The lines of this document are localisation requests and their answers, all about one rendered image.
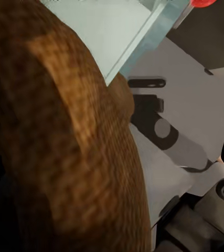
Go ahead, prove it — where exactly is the popcorn bag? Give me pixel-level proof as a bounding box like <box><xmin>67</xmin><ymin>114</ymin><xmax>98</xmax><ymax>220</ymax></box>
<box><xmin>0</xmin><ymin>0</ymin><xmax>152</xmax><ymax>252</ymax></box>

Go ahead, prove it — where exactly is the microwave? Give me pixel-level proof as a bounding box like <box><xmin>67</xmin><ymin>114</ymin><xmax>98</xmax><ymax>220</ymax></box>
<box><xmin>39</xmin><ymin>0</ymin><xmax>190</xmax><ymax>86</ymax></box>

